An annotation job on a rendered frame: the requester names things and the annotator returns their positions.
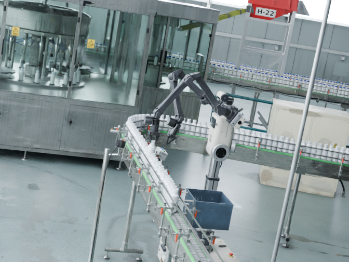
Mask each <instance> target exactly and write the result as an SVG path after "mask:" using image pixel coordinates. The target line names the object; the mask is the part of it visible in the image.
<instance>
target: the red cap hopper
mask: <svg viewBox="0 0 349 262"><path fill-rule="evenodd" d="M247 3H248V5H249V6H253V10H254V13H251V12H246V17H245V22H244V28H243V33H242V37H241V42H240V48H239V53H238V58H237V64H236V68H237V69H236V70H237V71H238V69H239V68H240V64H241V58H242V55H243V53H244V54H245V56H246V57H247V58H248V60H249V61H250V63H251V64H252V65H253V64H254V63H253V60H252V58H251V57H250V55H249V54H248V53H247V51H252V52H257V53H262V54H268V55H273V56H276V57H275V58H273V59H272V60H270V61H269V62H267V64H270V63H271V62H273V61H274V60H276V59H277V58H279V57H280V58H279V59H278V60H276V61H275V62H274V63H272V64H271V65H269V68H271V67H272V66H274V65H275V64H277V63H278V62H279V67H278V72H277V76H278V75H279V78H281V76H284V70H285V65H286V60H287V56H288V50H289V45H290V40H291V36H292V30H293V25H294V20H295V17H296V12H297V11H298V10H297V8H298V3H299V0H248V1H247ZM250 11H251V9H250ZM286 14H289V18H288V23H285V22H280V21H274V20H272V19H275V18H278V17H280V16H283V15H286ZM249 19H251V20H257V21H263V22H269V23H274V24H281V25H286V26H287V28H286V34H285V39H284V44H283V48H282V52H278V51H272V50H266V49H261V48H254V47H249V46H244V44H245V38H246V33H247V27H248V22H249ZM235 90H236V86H234V85H233V86H232V91H231V94H233V95H234V94H235ZM273 98H275V99H279V94H278V93H276V94H275V95H273ZM273 98H272V102H273ZM272 106H273V105H271V108H270V112H269V118H268V121H267V122H266V120H265V119H264V117H263V116H262V114H261V113H260V111H258V112H257V113H258V114H259V116H260V117H258V118H259V120H260V121H261V123H256V122H254V123H253V124H254V125H260V126H264V127H265V129H266V130H267V129H268V126H269V121H270V116H271V109H272Z"/></svg>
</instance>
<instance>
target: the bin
mask: <svg viewBox="0 0 349 262"><path fill-rule="evenodd" d="M182 193H186V194H185V200H183V201H184V202H185V203H188V204H189V207H188V208H189V209H192V208H193V207H194V205H196V210H200V212H197V214H196V217H195V219H196V220H197V222H198V223H199V225H200V226H201V228H202V229H214V230H227V231H228V230H229V226H230V221H231V215H232V210H233V206H234V204H233V203H232V202H231V200H230V199H229V198H228V197H227V196H226V195H225V194H224V193H223V191H212V190H202V189H191V188H186V192H182ZM186 213H187V217H186V218H187V219H188V221H189V222H190V223H191V219H192V216H191V214H190V213H189V212H186ZM192 227H193V228H199V226H198V225H197V223H196V222H195V220H193V226H192Z"/></svg>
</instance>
